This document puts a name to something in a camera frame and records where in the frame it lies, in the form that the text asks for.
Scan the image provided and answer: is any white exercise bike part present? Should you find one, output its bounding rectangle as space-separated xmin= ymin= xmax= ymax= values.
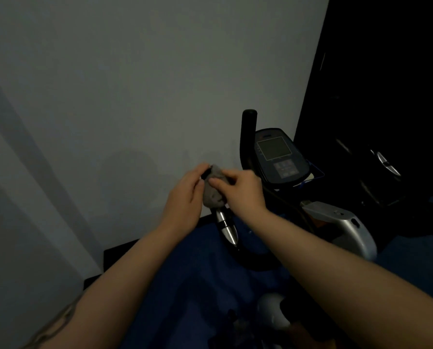
xmin=256 ymin=292 xmax=292 ymax=332

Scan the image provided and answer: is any exercise bike console display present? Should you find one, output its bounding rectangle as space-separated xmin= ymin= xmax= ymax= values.
xmin=253 ymin=127 xmax=312 ymax=188

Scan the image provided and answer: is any black exercise machine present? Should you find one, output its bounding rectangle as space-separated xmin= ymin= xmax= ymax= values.
xmin=332 ymin=120 xmax=433 ymax=216

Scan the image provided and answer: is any person's left hand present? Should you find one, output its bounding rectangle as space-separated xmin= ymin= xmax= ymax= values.
xmin=159 ymin=163 xmax=211 ymax=239

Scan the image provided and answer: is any black exercise bike handlebar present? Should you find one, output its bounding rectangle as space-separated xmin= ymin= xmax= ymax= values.
xmin=201 ymin=109 xmax=313 ymax=272

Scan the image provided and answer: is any person's right forearm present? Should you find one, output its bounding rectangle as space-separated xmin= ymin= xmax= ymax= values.
xmin=235 ymin=208 xmax=433 ymax=349

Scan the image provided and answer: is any silver handlebar grip sensor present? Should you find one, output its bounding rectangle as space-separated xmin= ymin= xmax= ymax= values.
xmin=215 ymin=208 xmax=240 ymax=248

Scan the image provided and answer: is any grey cleaning cloth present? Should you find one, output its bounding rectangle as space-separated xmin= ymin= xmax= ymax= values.
xmin=201 ymin=164 xmax=228 ymax=209

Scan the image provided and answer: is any silver exercise bike frame cover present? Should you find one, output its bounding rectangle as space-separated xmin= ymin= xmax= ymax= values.
xmin=300 ymin=200 xmax=378 ymax=263

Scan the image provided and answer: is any person's left forearm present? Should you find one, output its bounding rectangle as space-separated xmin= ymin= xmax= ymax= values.
xmin=22 ymin=219 xmax=195 ymax=349

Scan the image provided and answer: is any person's right hand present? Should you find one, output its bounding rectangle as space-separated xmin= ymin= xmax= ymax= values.
xmin=208 ymin=169 xmax=270 ymax=224

